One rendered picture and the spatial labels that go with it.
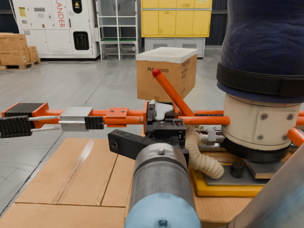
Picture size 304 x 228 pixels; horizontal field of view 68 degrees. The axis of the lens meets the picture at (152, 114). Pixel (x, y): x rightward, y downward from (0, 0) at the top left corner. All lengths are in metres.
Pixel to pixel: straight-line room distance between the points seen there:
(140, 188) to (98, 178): 0.95
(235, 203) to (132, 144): 0.26
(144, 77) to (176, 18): 5.84
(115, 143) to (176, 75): 1.47
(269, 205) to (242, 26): 0.36
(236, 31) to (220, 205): 0.37
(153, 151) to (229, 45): 0.29
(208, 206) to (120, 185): 0.72
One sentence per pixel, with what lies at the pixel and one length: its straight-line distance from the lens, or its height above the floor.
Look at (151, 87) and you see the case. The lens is 2.00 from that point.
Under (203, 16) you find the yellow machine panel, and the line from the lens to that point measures 7.88.
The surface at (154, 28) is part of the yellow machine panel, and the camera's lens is 7.70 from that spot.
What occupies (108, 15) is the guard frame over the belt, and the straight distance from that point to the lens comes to 7.76.
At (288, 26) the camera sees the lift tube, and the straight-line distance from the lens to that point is 0.50.
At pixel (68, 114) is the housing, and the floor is 1.09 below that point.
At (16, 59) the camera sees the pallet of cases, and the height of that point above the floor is 0.28.
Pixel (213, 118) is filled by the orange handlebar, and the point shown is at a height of 1.09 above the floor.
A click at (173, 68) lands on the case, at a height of 0.93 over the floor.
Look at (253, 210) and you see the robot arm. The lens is 0.30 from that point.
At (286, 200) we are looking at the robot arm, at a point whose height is 1.17.
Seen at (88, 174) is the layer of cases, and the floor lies 0.54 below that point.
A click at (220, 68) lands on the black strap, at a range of 0.56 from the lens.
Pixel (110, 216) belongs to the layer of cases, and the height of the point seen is 0.54.
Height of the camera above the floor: 1.31
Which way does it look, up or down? 23 degrees down
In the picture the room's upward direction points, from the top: straight up
